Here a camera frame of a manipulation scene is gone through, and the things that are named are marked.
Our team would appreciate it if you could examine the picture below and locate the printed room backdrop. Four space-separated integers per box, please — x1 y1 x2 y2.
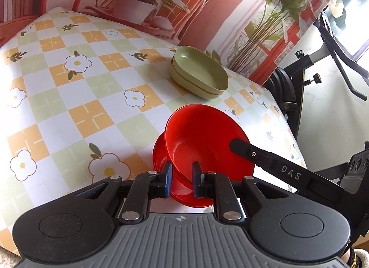
1 0 337 84

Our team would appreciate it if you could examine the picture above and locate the small red bowl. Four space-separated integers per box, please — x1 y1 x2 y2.
152 132 213 208

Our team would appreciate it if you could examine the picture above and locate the large red bowl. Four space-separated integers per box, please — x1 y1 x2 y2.
164 104 255 182

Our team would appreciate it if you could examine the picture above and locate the person's right hand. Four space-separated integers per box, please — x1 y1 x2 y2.
341 247 369 268

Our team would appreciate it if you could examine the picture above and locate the floral checkered tablecloth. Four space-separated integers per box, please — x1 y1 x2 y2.
0 6 307 257

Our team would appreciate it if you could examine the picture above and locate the black exercise bike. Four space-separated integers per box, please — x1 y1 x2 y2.
263 5 369 142

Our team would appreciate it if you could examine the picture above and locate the green square plate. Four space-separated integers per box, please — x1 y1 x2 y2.
172 45 228 95

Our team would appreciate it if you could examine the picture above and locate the orange square plate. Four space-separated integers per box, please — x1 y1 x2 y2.
170 63 221 100

